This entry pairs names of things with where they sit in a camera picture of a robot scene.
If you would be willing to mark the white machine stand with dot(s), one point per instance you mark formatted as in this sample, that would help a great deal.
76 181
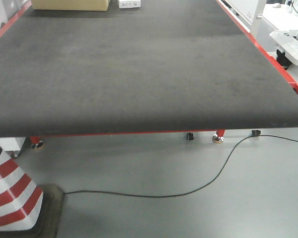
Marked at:
274 25

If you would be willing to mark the left red-white traffic cone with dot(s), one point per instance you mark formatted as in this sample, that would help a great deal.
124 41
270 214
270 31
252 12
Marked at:
27 210

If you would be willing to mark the white long carton box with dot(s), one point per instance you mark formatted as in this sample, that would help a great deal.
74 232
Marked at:
122 4

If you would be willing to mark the black conveyor belt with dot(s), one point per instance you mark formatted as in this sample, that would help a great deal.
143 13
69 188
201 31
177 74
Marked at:
139 67

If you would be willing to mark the brown cardboard box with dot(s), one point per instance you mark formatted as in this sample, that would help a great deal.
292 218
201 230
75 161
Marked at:
80 5

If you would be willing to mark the red conveyor frame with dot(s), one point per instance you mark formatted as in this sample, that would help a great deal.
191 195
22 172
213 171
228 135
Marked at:
268 54

